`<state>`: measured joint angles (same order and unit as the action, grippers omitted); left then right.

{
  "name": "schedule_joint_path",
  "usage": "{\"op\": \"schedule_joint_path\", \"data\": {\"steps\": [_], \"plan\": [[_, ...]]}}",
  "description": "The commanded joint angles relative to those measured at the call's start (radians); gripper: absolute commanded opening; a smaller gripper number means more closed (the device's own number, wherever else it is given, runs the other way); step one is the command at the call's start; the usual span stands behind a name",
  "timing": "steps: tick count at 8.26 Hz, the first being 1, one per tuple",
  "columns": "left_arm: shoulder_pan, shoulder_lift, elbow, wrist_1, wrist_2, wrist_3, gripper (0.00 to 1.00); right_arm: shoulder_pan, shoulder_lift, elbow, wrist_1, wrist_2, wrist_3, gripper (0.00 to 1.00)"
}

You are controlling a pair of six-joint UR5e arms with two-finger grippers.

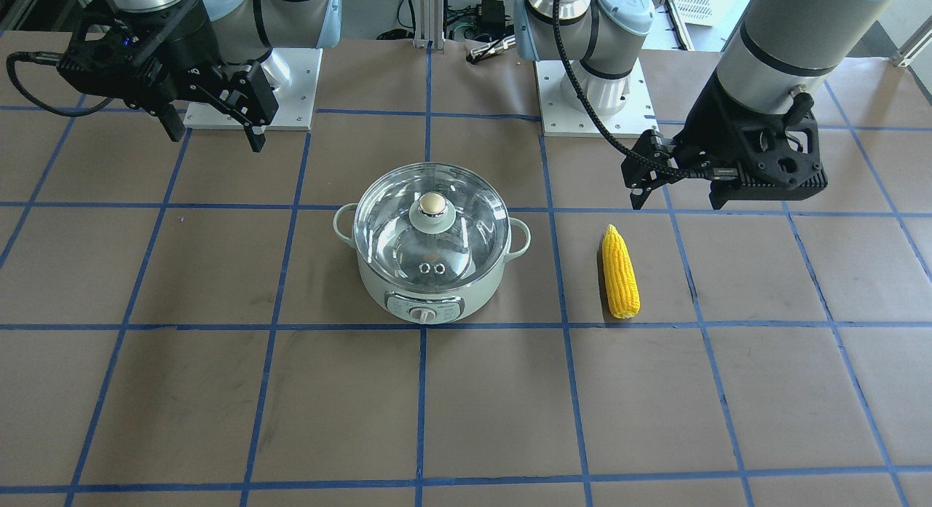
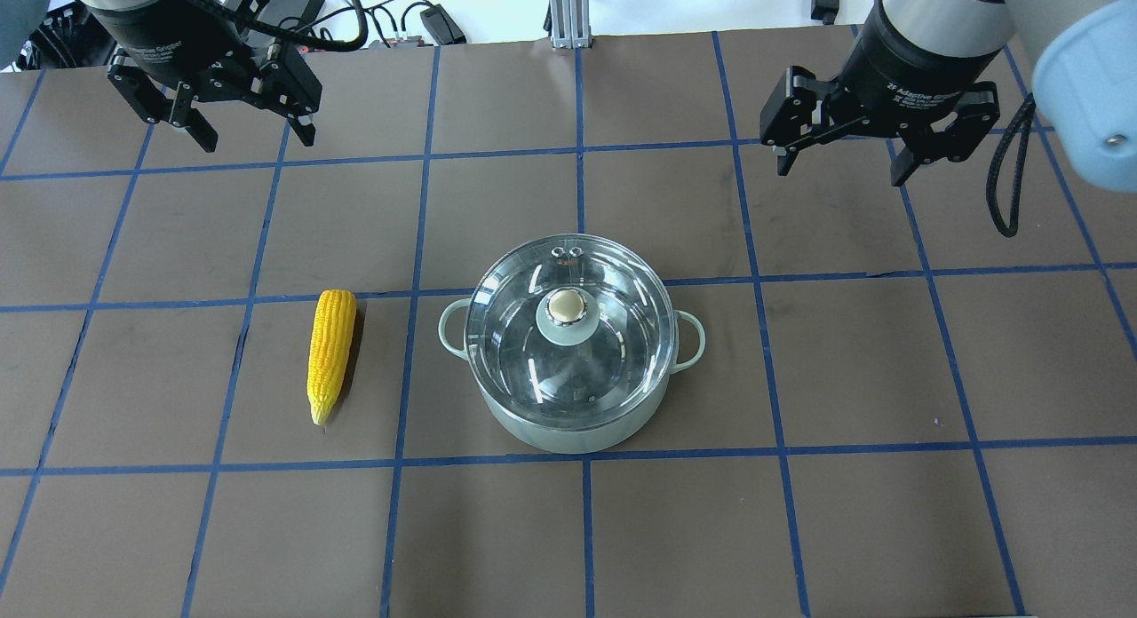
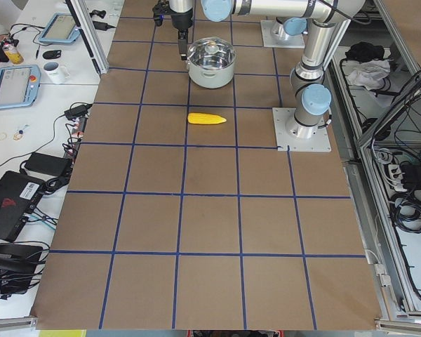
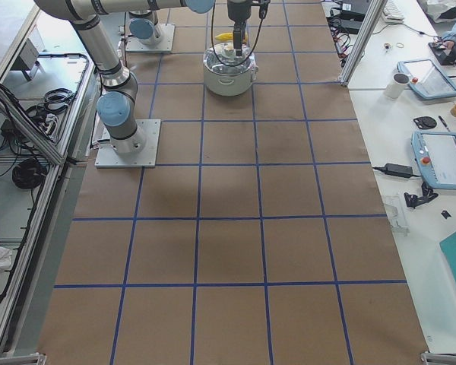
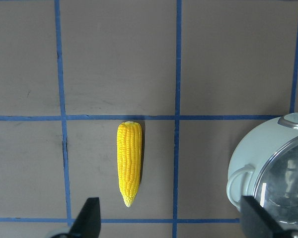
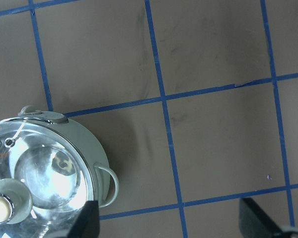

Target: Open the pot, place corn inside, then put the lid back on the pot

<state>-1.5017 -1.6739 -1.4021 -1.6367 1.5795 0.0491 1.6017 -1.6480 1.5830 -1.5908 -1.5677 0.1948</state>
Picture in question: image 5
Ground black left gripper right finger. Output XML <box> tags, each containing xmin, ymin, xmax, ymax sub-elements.
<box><xmin>240</xmin><ymin>196</ymin><xmax>298</xmax><ymax>238</ymax></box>

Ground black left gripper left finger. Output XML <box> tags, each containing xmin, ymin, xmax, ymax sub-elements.
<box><xmin>48</xmin><ymin>197</ymin><xmax>100</xmax><ymax>238</ymax></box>

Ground glass pot lid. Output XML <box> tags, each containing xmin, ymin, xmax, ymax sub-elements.
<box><xmin>254</xmin><ymin>137</ymin><xmax>298</xmax><ymax>226</ymax></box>

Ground yellow corn cob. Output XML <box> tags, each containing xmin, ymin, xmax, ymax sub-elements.
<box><xmin>117</xmin><ymin>121</ymin><xmax>142</xmax><ymax>207</ymax></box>

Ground white electric cooking pot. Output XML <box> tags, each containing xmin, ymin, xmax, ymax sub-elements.
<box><xmin>226</xmin><ymin>113</ymin><xmax>298</xmax><ymax>229</ymax></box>

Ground brown paper table cover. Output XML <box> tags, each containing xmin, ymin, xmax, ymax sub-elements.
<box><xmin>0</xmin><ymin>0</ymin><xmax>298</xmax><ymax>238</ymax></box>

